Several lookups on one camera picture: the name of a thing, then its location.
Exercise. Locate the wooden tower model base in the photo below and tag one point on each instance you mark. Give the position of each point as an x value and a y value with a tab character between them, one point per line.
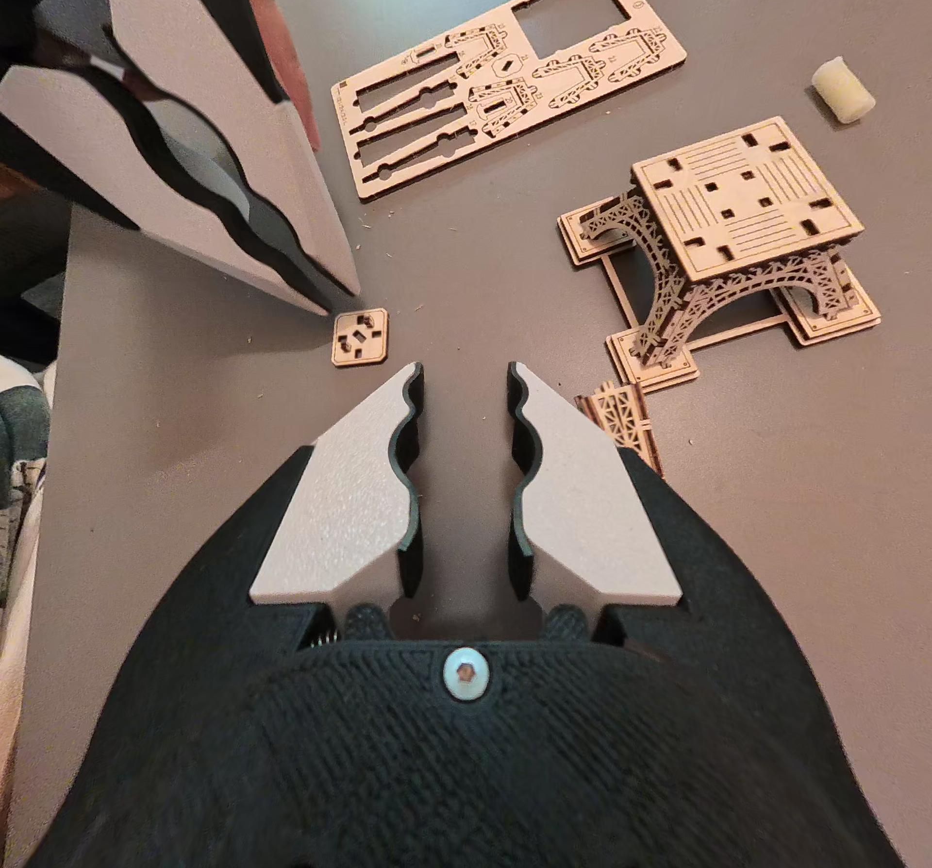
772	198

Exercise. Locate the grey desk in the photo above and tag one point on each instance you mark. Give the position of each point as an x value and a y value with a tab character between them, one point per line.
764	518

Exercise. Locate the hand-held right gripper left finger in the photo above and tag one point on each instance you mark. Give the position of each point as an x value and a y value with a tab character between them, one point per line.
342	511

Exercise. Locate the white wax cylinder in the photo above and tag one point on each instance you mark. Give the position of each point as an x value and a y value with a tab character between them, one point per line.
841	89

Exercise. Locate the person's left hand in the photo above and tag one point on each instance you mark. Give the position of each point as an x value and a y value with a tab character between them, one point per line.
275	30

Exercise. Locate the small rounded wooden square plate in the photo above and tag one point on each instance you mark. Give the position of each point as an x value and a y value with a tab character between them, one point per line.
373	355

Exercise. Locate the wooden tower model spire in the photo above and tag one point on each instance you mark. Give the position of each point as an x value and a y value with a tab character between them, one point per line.
619	416

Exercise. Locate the laser-cut wooden parts sheet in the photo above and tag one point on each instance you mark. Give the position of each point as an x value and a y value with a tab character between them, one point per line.
524	81

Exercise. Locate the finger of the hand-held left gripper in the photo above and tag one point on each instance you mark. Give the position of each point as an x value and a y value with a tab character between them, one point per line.
196	45
87	132

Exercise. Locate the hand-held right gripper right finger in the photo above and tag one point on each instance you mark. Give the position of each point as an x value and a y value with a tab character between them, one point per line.
590	518

